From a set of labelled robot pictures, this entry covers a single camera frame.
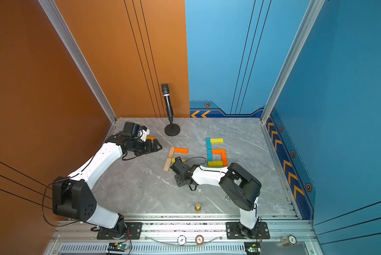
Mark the yellow block diagonal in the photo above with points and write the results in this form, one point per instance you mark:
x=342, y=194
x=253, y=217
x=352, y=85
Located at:
x=173, y=160

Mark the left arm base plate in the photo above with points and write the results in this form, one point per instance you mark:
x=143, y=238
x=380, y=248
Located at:
x=130, y=230

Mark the aluminium front rail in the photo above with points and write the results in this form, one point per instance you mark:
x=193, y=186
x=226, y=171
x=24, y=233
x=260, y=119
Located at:
x=168, y=228

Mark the copper round disc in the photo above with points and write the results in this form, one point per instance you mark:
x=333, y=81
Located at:
x=199, y=240

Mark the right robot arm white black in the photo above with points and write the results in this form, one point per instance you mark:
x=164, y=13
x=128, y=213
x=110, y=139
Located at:
x=241, y=187

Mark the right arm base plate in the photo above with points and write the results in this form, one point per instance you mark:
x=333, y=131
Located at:
x=238, y=231

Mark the right green circuit board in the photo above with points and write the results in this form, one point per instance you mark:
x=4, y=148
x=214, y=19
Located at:
x=252, y=248

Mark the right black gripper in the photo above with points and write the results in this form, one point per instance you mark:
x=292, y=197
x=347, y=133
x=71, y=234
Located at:
x=179, y=184

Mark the tan block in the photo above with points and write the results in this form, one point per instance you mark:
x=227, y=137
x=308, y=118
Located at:
x=167, y=165
x=171, y=152

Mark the teal block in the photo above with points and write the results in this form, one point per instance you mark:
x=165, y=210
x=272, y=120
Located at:
x=208, y=144
x=209, y=155

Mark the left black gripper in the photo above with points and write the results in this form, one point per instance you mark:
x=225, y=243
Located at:
x=149, y=149

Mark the brass cylinder weight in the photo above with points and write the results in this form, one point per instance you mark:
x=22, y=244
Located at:
x=198, y=207

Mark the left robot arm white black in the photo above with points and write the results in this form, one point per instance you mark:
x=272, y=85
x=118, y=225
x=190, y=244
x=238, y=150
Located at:
x=72, y=196

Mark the left green circuit board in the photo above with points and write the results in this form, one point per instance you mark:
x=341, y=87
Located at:
x=118, y=247

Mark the white round disc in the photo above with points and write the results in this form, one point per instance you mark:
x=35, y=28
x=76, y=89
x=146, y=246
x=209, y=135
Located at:
x=181, y=240

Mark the green circuit board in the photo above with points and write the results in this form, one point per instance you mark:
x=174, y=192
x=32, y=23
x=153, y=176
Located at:
x=252, y=248
x=118, y=247

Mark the black microphone on stand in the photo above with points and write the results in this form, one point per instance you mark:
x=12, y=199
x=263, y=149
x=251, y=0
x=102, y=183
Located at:
x=171, y=129

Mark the yellow block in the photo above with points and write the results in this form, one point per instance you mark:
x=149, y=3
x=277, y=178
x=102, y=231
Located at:
x=217, y=140
x=215, y=163

